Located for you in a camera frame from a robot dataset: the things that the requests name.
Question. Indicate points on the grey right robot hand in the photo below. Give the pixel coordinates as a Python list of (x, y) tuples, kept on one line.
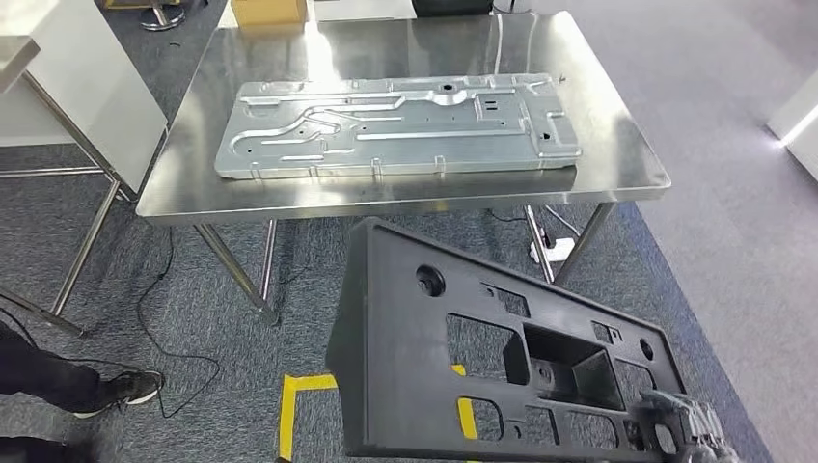
[(684, 434)]

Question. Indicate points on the black plastic frame part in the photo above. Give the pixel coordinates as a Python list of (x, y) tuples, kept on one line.
[(383, 358)]

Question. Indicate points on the white cabinet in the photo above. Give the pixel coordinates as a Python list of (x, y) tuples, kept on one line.
[(96, 96)]

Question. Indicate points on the white power strip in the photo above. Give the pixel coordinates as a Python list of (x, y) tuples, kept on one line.
[(556, 250)]

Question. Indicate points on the stainless steel workbench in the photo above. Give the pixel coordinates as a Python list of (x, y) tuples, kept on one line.
[(383, 51)]

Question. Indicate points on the white counter block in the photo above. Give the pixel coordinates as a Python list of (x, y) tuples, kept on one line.
[(802, 147)]

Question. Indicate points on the chrome stanchion base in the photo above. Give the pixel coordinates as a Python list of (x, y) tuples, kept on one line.
[(163, 19)]

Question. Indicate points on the cardboard box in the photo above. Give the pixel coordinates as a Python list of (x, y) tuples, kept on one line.
[(268, 11)]

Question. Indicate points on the person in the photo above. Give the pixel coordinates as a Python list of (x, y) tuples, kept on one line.
[(38, 377)]

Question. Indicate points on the yellow floor tape outline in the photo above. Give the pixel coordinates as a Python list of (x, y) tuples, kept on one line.
[(287, 415)]

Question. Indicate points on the grey stamped metal panel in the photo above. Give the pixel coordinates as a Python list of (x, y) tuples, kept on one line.
[(383, 153)]

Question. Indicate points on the person's left shoe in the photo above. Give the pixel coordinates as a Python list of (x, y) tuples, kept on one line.
[(128, 386)]

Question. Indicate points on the steel side table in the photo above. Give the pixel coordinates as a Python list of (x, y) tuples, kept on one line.
[(19, 61)]

